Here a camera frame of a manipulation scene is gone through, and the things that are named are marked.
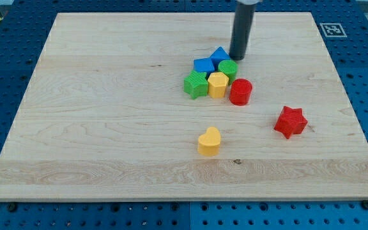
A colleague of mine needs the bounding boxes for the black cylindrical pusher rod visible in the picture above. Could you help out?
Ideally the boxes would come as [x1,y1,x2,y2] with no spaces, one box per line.
[229,2,256,61]

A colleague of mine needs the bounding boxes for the green star block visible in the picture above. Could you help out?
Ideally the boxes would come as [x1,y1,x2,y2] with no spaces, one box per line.
[183,70,208,99]

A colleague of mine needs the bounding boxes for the red star block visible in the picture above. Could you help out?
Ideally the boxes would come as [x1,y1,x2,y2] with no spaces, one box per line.
[274,106,308,139]

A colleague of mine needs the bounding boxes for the yellow heart block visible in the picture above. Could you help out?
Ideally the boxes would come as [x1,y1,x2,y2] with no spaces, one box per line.
[197,126,221,157]

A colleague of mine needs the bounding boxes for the blue triangle block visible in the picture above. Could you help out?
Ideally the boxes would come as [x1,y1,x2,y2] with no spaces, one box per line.
[210,47,230,70]

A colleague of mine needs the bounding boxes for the green cylinder block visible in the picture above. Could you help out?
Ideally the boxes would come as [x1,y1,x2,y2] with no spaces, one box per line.
[218,59,238,85]

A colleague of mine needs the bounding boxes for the blue cube block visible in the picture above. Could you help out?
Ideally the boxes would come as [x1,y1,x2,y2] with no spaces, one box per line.
[193,57,215,76]

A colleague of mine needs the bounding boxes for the yellow pentagon block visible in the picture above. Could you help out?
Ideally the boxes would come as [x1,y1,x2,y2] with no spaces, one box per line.
[208,72,229,98]

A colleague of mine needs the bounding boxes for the red cylinder block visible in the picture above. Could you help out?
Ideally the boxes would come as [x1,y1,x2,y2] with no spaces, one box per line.
[229,79,253,106]

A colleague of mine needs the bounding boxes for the white fiducial marker tag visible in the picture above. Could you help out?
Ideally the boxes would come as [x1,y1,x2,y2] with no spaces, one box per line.
[320,22,347,38]

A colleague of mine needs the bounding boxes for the wooden board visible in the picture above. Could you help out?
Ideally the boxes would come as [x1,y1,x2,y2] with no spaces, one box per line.
[0,12,368,202]

